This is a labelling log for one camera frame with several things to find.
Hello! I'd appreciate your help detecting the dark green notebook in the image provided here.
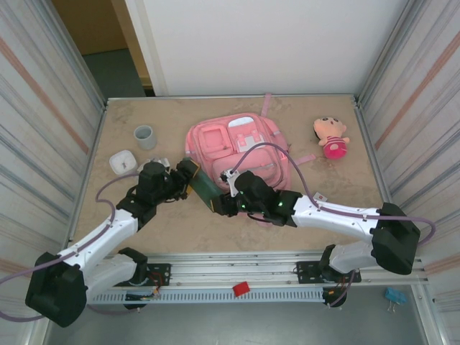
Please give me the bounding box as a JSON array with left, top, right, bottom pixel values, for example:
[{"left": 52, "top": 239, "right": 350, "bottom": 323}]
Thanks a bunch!
[{"left": 188, "top": 168, "right": 222, "bottom": 215}]

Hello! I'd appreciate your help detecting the pink student backpack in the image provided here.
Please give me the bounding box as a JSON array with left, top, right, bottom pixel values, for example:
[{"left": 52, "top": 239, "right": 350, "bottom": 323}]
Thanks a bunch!
[{"left": 184, "top": 92, "right": 317, "bottom": 231}]

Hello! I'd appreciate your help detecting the pink plush doll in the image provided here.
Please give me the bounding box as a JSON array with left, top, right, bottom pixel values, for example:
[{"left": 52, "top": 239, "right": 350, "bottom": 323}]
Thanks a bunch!
[{"left": 313, "top": 116, "right": 351, "bottom": 160}]

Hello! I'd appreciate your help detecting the white square box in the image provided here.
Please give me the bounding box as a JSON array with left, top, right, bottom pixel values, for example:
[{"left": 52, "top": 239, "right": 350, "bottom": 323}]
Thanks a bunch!
[{"left": 109, "top": 149, "right": 138, "bottom": 176}]

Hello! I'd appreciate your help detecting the grey plastic cup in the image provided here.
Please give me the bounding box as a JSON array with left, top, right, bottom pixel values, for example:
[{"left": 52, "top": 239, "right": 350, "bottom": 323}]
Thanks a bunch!
[{"left": 133, "top": 124, "right": 157, "bottom": 151}]

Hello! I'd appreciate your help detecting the small red block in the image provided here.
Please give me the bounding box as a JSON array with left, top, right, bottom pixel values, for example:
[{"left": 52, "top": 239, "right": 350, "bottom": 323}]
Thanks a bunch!
[{"left": 232, "top": 282, "right": 252, "bottom": 298}]

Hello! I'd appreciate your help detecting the tan wooden door edge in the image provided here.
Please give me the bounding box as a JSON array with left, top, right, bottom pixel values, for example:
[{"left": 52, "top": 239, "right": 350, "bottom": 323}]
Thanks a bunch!
[{"left": 109, "top": 0, "right": 154, "bottom": 89}]

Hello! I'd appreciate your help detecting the blue binder clip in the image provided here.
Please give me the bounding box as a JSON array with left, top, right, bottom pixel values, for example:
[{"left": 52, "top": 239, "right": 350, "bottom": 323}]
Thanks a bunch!
[{"left": 385, "top": 286, "right": 405, "bottom": 315}]

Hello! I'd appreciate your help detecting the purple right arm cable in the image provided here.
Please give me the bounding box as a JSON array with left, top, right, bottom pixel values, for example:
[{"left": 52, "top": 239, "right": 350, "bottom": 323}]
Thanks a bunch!
[{"left": 231, "top": 142, "right": 437, "bottom": 309}]

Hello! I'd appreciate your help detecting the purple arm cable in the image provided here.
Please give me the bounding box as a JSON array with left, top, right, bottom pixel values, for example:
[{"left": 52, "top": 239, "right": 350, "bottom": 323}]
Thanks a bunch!
[
  {"left": 0, "top": 172, "right": 143, "bottom": 321},
  {"left": 231, "top": 142, "right": 437, "bottom": 309}
]

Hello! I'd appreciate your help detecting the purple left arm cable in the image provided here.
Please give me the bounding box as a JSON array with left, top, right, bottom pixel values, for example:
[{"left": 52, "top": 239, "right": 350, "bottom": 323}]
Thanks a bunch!
[{"left": 0, "top": 172, "right": 143, "bottom": 321}]

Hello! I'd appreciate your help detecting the aluminium mounting rail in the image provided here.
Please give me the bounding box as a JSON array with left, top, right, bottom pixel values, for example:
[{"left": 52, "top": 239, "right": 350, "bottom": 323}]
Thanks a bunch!
[{"left": 82, "top": 251, "right": 431, "bottom": 288}]

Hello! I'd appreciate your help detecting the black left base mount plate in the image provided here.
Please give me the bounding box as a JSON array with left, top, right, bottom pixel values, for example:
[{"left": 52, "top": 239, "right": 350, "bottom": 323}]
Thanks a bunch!
[{"left": 145, "top": 263, "right": 172, "bottom": 287}]

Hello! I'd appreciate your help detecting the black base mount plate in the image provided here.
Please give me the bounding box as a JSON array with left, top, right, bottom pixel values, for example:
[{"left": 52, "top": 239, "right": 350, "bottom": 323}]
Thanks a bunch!
[
  {"left": 296, "top": 260, "right": 362, "bottom": 285},
  {"left": 145, "top": 263, "right": 172, "bottom": 287}
]

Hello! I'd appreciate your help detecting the slotted grey cable tray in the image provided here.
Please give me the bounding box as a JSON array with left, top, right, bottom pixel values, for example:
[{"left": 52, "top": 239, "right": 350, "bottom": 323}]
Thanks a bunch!
[{"left": 86, "top": 289, "right": 324, "bottom": 305}]

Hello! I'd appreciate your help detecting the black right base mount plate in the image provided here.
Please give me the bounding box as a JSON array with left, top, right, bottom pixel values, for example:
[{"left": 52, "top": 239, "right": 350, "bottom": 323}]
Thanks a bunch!
[{"left": 296, "top": 260, "right": 362, "bottom": 285}]

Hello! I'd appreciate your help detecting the white door frame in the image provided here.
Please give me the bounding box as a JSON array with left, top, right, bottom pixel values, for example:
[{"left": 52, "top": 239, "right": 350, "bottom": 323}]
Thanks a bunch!
[{"left": 124, "top": 0, "right": 170, "bottom": 97}]

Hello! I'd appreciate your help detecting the aluminium frame post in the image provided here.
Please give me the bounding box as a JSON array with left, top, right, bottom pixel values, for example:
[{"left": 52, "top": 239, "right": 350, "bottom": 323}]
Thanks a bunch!
[
  {"left": 354, "top": 0, "right": 425, "bottom": 109},
  {"left": 46, "top": 0, "right": 109, "bottom": 109}
]

